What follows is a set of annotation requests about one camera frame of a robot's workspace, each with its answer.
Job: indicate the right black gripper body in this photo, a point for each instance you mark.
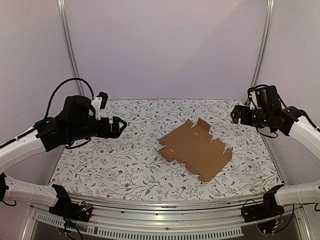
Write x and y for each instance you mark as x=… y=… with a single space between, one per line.
x=240 y=115

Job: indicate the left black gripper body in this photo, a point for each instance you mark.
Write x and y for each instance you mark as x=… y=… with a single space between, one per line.
x=81 y=131

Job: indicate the brown cardboard box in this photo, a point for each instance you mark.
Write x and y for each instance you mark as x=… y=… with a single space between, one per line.
x=194 y=146

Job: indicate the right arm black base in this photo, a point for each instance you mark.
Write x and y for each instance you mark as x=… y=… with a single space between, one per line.
x=267 y=209

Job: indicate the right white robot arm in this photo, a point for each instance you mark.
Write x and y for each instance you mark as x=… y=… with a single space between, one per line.
x=299 y=127

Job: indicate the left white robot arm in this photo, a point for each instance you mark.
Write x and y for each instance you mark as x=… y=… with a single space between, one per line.
x=44 y=136

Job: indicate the floral patterned table mat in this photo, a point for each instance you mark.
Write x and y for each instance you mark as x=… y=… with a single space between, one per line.
x=135 y=166

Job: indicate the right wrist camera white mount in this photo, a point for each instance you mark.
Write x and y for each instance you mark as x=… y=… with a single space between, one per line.
x=252 y=100

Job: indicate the aluminium front rail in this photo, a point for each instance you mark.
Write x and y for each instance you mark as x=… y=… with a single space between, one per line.
x=213 y=219

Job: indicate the right aluminium frame post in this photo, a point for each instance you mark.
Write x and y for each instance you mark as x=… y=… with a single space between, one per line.
x=270 y=4

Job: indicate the aluminium frame post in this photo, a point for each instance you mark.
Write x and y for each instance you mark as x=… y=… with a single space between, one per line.
x=62 y=10
x=270 y=4

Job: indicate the left aluminium frame post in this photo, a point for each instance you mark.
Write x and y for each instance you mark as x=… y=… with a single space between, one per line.
x=62 y=10

